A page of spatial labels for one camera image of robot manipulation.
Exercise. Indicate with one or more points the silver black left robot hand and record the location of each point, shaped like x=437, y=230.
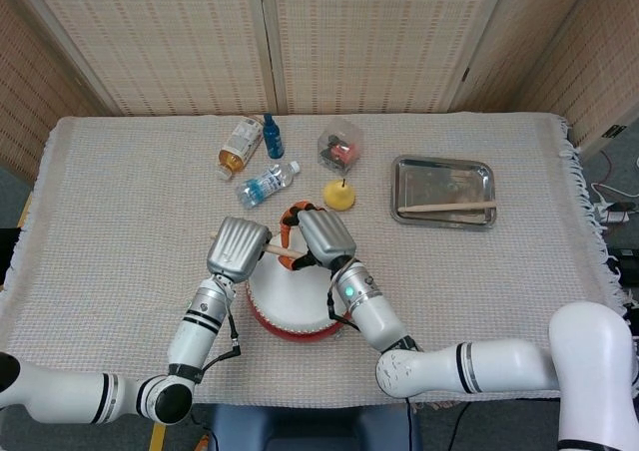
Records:
x=237, y=246

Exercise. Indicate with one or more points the silver orange-tipped right robot hand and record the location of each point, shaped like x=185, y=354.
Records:
x=327, y=236

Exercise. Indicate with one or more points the wooden drumstick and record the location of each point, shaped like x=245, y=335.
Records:
x=282, y=251
x=439, y=207

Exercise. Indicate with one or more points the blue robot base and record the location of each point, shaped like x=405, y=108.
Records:
x=309, y=428

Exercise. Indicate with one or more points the red drum with white skin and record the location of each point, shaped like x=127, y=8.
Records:
x=294, y=296

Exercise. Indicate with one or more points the rectangular steel tray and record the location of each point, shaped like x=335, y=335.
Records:
x=442, y=181

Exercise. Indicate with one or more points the yellow pear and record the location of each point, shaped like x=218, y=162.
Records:
x=339, y=196

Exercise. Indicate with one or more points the clear water bottle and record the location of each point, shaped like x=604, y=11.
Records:
x=264, y=184

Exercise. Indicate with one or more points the clear plastic box with items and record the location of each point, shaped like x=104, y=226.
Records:
x=339, y=146

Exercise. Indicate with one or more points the orange tea bottle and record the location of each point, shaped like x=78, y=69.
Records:
x=239, y=146

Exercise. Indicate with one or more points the blue spray bottle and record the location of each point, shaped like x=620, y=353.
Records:
x=273, y=139

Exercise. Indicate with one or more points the beige woven tablecloth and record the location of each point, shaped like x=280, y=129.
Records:
x=125, y=196

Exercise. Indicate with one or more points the woven folding screen panel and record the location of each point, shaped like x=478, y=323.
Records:
x=30, y=97
x=165, y=42
x=374, y=42
x=524, y=47
x=609, y=72

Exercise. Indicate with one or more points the black object beside table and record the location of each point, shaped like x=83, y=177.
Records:
x=6, y=251

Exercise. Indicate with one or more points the white power strip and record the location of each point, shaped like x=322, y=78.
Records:
x=616, y=216

